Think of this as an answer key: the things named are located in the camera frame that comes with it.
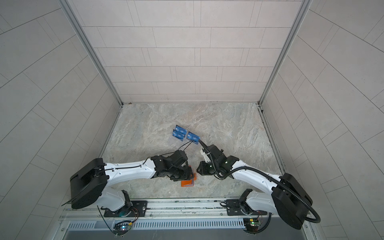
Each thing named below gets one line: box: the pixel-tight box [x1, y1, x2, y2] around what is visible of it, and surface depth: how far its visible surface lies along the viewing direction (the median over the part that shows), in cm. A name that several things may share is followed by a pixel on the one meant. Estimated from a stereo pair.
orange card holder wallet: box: [181, 172, 198, 187], surface depth 80 cm
